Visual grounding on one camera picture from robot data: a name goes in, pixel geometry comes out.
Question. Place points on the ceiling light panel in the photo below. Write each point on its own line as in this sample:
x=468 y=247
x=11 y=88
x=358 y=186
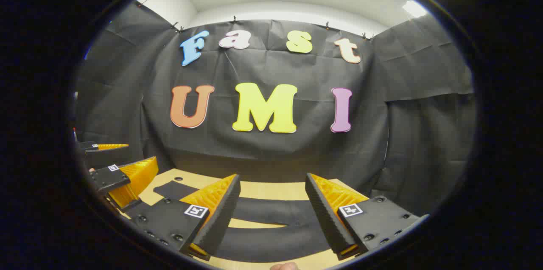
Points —
x=414 y=8

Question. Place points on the dark jeans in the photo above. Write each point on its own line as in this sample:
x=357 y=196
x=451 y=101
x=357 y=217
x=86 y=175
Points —
x=271 y=240

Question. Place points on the black backdrop cloth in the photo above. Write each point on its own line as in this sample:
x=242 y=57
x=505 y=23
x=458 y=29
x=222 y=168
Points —
x=271 y=151

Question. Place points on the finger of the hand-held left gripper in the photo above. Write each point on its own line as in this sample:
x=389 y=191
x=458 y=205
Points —
x=104 y=178
x=88 y=147

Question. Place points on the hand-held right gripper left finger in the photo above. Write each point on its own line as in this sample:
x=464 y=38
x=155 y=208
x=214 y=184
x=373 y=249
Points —
x=220 y=219

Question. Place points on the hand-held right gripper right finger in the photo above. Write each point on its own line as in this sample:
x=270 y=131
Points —
x=324 y=215

